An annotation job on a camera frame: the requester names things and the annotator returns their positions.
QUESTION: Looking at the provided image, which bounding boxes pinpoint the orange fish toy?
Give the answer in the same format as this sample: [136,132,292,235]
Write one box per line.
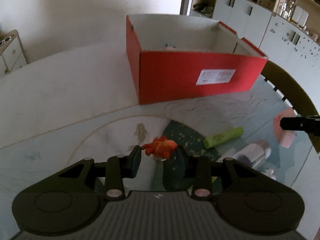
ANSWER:
[141,136,178,160]

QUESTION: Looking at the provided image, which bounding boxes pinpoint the wooden chair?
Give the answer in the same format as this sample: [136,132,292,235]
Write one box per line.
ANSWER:
[261,61,319,153]

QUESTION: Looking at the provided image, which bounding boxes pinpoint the green tube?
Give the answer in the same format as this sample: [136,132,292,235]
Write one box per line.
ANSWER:
[203,127,244,149]

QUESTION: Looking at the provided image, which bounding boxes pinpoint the red cardboard shoe box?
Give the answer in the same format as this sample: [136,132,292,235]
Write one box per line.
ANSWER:
[126,14,268,105]

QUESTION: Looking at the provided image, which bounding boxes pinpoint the pink doll figure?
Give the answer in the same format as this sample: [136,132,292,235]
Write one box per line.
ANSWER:
[164,44,176,50]

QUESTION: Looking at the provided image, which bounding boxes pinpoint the white drawer chest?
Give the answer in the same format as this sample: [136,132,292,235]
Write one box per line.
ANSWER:
[0,30,28,78]

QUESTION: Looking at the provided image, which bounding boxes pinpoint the white sunglasses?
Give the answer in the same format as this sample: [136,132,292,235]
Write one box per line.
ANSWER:
[0,36,12,47]

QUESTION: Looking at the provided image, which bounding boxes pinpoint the white wall cabinet unit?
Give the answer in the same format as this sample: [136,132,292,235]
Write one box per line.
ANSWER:
[188,0,320,100]

